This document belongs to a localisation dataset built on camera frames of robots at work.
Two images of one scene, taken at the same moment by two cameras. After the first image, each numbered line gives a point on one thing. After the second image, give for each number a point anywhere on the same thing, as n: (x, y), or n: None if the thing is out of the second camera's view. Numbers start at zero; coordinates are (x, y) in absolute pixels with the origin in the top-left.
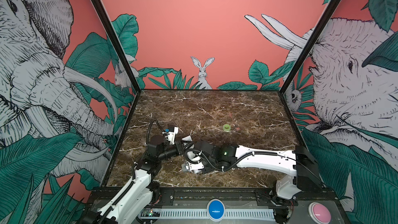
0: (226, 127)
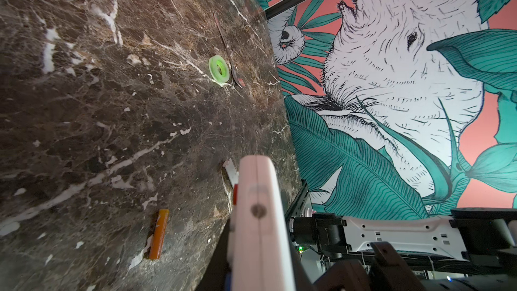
0: (219, 69)
